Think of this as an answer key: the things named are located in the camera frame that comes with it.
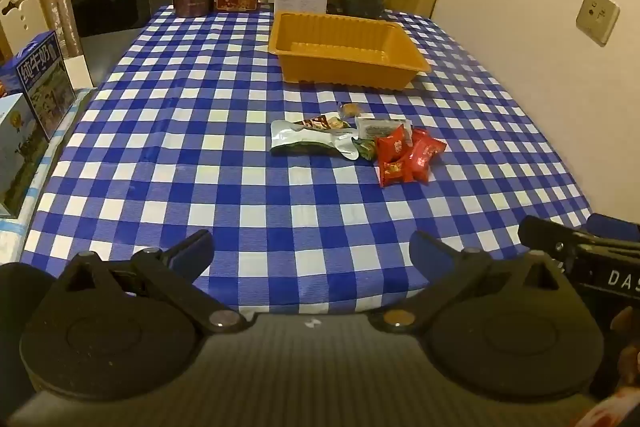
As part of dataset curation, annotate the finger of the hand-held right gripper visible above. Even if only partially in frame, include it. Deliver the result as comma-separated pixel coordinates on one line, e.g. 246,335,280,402
587,214,640,253
517,216,596,259

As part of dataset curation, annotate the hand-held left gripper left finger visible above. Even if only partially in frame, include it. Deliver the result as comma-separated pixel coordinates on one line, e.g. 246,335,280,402
57,229,247,336

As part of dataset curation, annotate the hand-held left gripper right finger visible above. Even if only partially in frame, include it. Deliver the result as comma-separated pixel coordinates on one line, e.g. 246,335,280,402
382,231,568,333

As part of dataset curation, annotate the red snack packet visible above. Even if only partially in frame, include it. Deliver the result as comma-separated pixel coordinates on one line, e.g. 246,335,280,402
377,159,416,188
400,129,447,184
375,124,414,164

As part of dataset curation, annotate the clear snack bar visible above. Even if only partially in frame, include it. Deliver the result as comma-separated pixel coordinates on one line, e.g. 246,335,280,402
355,116,413,140

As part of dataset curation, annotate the white green snack pouch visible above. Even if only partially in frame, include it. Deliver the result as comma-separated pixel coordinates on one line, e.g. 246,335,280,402
270,119,361,162

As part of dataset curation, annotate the brown printed snack packet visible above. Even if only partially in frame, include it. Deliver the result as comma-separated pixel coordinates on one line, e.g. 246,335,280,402
294,114,351,132

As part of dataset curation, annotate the orange plastic tray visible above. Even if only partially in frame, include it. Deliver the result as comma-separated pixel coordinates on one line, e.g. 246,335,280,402
267,12,432,89

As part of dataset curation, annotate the person's right hand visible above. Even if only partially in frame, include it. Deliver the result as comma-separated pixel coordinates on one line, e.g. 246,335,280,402
611,306,640,389

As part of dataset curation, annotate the blue checkered tablecloth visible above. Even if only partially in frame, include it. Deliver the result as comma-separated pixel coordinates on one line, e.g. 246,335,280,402
20,4,598,314

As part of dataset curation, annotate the pale blue milk carton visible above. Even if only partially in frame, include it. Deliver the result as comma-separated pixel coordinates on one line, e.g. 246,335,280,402
0,93,51,215

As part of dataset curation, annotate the white chair back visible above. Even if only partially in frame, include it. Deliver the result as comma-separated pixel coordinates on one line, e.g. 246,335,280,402
0,0,52,58

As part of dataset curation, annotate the single wall socket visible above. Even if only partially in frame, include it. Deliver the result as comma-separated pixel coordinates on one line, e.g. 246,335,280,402
576,0,621,48

